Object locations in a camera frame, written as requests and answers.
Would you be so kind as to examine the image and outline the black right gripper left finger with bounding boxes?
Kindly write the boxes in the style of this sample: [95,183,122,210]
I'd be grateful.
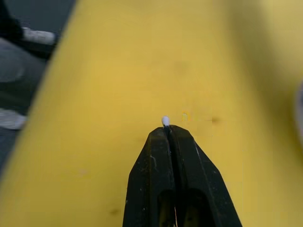
[122,126,176,227]

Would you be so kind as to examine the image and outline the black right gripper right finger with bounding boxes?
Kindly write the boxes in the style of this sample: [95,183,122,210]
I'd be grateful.
[168,124,243,227]

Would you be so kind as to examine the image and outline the white-tipped match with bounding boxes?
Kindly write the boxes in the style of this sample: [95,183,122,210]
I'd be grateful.
[161,115,171,130]

